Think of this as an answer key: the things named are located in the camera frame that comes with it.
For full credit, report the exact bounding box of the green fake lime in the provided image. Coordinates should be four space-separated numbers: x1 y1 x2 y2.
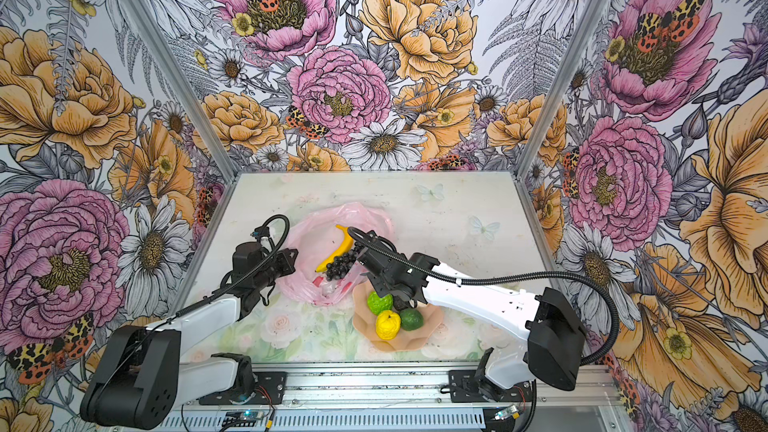
366 291 394 316

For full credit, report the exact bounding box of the dark green fake fruit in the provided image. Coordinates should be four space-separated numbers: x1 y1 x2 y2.
399 308 424 332

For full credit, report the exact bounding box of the yellow fake lemon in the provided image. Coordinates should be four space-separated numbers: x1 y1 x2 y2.
375 310 401 341

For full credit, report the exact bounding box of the pink scalloped bowl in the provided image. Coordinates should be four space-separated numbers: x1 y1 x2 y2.
352 282 444 352

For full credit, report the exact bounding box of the pink plastic bag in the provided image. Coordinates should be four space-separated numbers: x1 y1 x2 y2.
277 202 395 306

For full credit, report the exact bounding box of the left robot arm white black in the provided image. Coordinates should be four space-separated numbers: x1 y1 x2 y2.
79 226 299 430

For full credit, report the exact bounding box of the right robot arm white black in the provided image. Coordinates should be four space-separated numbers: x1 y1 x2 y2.
357 246 587 402

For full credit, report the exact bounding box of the yellow fake banana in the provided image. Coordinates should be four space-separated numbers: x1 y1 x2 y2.
315 225 354 273

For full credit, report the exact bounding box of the dark fake grape bunch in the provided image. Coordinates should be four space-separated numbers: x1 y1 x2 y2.
324 245 363 281

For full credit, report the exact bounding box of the left circuit board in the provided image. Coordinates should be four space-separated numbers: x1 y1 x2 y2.
222 409 266 427

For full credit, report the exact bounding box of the circuit board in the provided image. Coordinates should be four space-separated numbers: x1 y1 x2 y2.
494 405 520 421
222 409 266 427

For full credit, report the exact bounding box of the right circuit board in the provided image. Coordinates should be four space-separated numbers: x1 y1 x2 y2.
494 405 520 421

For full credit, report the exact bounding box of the left black corrugated cable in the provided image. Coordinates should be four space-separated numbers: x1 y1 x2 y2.
89 214 292 397

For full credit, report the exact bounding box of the black corrugated cable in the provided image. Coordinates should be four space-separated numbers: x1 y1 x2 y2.
346 226 621 367
89 214 292 397

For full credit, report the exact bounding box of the right black corrugated cable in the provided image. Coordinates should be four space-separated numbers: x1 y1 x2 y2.
346 226 621 367

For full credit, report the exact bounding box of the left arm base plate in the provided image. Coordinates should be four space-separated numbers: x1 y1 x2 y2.
198 371 288 406

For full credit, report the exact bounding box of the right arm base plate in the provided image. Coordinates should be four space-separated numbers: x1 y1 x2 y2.
440 369 533 404

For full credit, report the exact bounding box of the white vented cable duct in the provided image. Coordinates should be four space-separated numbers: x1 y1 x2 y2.
157 407 486 431

